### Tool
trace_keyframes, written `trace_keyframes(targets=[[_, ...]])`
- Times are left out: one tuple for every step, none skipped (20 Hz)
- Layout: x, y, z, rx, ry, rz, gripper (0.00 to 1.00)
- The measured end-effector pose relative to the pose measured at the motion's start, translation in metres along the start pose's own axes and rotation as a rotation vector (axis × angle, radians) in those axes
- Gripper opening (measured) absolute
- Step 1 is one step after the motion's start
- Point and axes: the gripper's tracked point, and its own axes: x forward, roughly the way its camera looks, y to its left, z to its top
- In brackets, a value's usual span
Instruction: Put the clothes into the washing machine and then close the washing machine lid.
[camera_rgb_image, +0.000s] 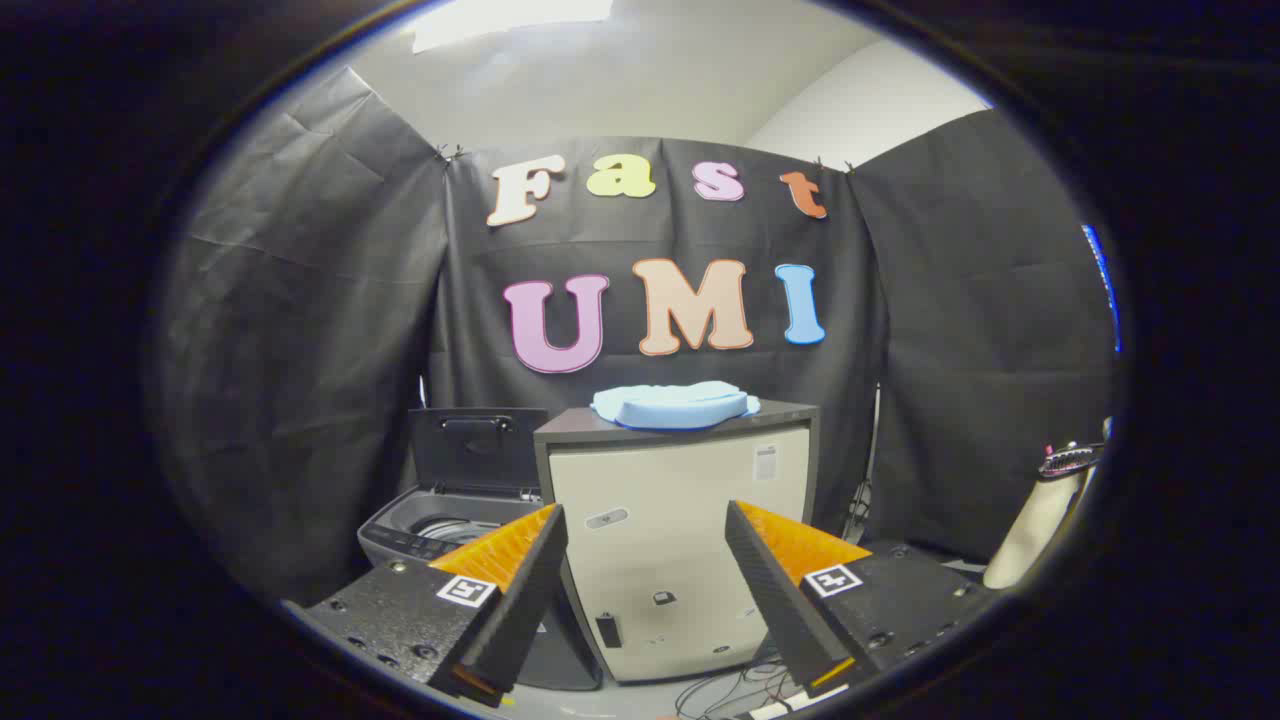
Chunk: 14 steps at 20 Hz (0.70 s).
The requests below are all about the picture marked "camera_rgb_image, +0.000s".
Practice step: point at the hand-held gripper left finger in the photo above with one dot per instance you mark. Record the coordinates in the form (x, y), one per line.
(520, 600)

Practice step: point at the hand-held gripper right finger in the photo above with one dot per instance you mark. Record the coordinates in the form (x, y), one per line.
(775, 600)

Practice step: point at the grey washing machine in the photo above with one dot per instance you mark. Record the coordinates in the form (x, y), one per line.
(400, 530)

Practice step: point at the light blue shirt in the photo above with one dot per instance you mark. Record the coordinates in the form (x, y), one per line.
(670, 405)

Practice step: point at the white power strip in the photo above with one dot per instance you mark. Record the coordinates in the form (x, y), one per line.
(790, 703)

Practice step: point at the beige cabinet with dark top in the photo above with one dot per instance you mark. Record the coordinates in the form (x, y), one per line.
(680, 480)

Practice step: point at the beige curved stand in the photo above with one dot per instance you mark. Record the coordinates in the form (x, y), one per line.
(1030, 530)

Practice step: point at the dark ribbed tool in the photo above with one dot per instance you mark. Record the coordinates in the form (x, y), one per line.
(1070, 459)

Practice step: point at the black backdrop cloth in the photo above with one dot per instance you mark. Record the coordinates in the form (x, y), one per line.
(300, 350)

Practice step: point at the blue lit screen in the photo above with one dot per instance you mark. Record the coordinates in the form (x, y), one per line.
(1105, 290)

